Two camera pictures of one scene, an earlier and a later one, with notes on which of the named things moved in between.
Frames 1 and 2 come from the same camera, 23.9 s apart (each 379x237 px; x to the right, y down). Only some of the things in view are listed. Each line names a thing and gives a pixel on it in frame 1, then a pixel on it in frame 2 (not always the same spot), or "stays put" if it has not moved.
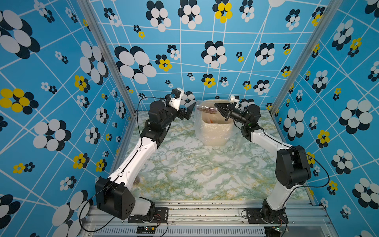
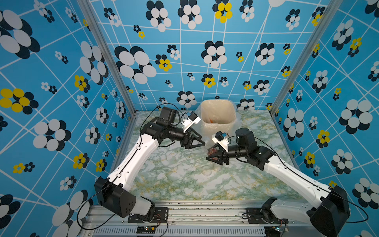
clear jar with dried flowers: x=207 y=109 → x=217 y=168
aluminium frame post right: x=330 y=10 stays put
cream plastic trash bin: x=215 y=131 stays put
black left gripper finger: x=189 y=110 → x=194 y=134
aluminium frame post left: x=89 y=11 stays put
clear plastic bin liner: x=212 y=129 stays put
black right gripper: x=228 y=112 → x=222 y=154
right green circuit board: x=272 y=231 stays put
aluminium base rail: x=213 y=218 stays put
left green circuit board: x=145 y=229 stays put
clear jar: x=136 y=180 → x=212 y=151
